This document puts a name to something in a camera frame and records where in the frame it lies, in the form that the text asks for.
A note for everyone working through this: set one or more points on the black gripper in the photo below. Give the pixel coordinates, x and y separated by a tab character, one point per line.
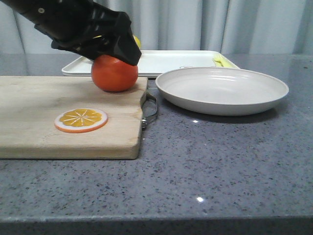
66	20

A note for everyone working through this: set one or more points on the orange fruit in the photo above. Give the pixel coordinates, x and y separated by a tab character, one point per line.
113	75

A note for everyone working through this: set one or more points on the beige round plate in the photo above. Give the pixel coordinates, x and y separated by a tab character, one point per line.
221	91

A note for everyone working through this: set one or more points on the white rectangular tray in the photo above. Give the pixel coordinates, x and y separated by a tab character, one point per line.
152	62

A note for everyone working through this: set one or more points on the yellow lemon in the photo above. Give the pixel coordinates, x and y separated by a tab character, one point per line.
138	42

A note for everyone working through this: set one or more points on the orange slice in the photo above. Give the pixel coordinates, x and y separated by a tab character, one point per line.
80	120

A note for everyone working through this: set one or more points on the wooden cutting board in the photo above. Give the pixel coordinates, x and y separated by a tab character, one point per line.
30	104

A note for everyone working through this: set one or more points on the yellow plastic utensil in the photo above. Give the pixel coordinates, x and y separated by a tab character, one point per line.
221	61

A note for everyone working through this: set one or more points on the grey curtain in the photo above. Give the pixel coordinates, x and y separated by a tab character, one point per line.
226	26

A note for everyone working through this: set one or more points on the metal cutting board handle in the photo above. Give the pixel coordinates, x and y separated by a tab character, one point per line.
150	110

